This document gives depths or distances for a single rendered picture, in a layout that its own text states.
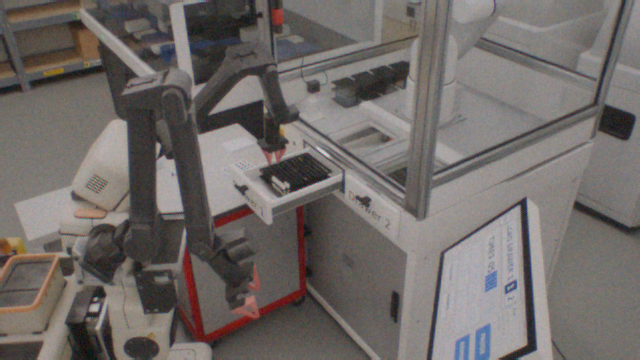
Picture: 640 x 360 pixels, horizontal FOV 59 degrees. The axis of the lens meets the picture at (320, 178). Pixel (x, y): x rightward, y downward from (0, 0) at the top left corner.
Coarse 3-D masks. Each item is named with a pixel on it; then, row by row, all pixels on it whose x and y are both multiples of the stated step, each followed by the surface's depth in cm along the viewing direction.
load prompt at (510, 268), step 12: (504, 228) 146; (516, 228) 141; (504, 240) 142; (516, 240) 137; (504, 252) 138; (516, 252) 134; (504, 264) 134; (516, 264) 131; (504, 276) 131; (516, 276) 127; (504, 288) 128; (516, 288) 124; (504, 300) 125; (516, 300) 121
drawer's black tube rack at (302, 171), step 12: (300, 156) 224; (312, 156) 224; (264, 168) 217; (276, 168) 217; (288, 168) 217; (300, 168) 216; (312, 168) 217; (324, 168) 217; (264, 180) 215; (288, 180) 210; (300, 180) 209; (312, 180) 213; (276, 192) 209
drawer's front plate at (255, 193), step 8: (232, 168) 212; (232, 176) 215; (240, 176) 208; (232, 184) 218; (240, 184) 210; (248, 184) 203; (248, 192) 206; (256, 192) 199; (256, 200) 202; (264, 200) 195; (256, 208) 205; (264, 208) 198; (264, 216) 200
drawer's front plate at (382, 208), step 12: (348, 180) 207; (348, 192) 209; (360, 192) 202; (372, 192) 197; (360, 204) 205; (372, 204) 198; (384, 204) 192; (372, 216) 201; (384, 216) 194; (396, 216) 188; (384, 228) 197; (396, 228) 191
